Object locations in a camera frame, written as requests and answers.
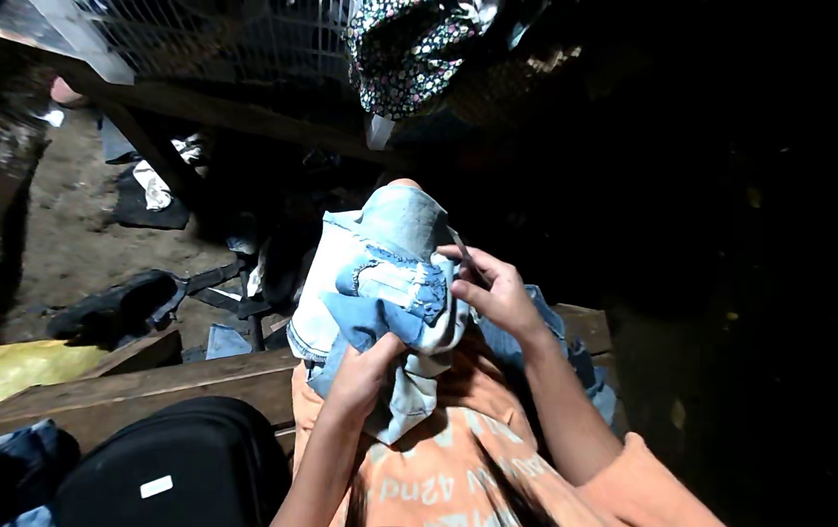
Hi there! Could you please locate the yellow plastic sack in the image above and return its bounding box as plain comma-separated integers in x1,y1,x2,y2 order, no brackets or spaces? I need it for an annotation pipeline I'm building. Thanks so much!
0,340,110,417

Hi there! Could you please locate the white fabric tag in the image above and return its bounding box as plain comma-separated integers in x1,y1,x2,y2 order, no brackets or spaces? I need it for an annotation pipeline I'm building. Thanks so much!
365,113,397,152

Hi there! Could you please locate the small blue denim scrap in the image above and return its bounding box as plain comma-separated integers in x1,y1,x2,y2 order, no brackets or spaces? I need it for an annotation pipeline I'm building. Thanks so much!
205,324,254,361

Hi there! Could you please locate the faded blue denim cloth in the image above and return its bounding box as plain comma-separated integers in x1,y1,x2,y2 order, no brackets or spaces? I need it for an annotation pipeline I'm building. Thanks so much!
472,284,618,433

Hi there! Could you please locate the person's left forearm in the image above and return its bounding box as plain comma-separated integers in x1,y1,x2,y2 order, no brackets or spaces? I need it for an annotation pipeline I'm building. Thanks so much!
270,399,367,527

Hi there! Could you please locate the light blue denim garment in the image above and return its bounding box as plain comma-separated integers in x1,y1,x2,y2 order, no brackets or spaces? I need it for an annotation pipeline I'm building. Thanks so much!
286,183,473,446

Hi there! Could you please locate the white crumpled cloth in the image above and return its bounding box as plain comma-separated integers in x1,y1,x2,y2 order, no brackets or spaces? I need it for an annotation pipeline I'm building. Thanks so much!
132,159,173,212

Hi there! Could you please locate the black shoe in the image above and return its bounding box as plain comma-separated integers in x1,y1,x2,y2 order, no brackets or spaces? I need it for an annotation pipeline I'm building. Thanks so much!
46,269,187,348

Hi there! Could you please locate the wooden bench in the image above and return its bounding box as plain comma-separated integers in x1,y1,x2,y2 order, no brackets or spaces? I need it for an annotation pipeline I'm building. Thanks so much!
0,303,628,458

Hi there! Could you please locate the person's right hand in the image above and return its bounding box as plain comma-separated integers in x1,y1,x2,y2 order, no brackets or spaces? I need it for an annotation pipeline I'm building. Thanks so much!
437,244,549,345

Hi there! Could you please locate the grey-blue fabric scrap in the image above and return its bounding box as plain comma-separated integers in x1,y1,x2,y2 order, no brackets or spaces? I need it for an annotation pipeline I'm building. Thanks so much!
100,116,142,165

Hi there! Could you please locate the white plastic crate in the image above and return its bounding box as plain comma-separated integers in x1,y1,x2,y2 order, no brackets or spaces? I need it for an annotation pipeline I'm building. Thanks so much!
27,0,361,86

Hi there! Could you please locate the wooden table frame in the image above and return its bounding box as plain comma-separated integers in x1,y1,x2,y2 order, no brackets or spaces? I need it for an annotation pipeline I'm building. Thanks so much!
0,29,409,221

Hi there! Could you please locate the person's body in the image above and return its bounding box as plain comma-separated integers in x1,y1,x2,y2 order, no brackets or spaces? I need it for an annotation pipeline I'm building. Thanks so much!
292,333,727,527

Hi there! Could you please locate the dark blue denim cloth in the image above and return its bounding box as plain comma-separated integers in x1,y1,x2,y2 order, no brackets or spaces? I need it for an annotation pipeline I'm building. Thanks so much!
0,411,82,527

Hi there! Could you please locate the black hard-shell case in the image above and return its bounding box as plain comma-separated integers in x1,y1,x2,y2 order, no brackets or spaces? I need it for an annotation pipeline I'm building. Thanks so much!
52,396,293,527

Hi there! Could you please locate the person's right forearm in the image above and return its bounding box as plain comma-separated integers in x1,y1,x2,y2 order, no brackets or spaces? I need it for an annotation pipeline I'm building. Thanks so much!
521,328,624,487

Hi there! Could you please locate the small dark metal blade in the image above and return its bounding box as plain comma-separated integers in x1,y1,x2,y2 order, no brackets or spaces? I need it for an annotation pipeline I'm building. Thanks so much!
450,227,492,289

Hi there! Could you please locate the black cloth piece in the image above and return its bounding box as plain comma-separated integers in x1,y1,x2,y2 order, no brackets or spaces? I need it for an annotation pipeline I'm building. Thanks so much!
111,165,192,231

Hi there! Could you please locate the dark floral fabric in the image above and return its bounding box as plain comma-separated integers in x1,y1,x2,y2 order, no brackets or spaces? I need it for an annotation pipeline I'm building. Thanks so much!
346,0,500,121

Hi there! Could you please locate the person's left hand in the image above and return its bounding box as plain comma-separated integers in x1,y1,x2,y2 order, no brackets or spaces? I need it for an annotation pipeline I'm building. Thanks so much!
324,332,407,426

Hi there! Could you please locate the black strap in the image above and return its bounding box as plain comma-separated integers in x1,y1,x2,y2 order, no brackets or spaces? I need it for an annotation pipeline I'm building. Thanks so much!
185,261,246,296

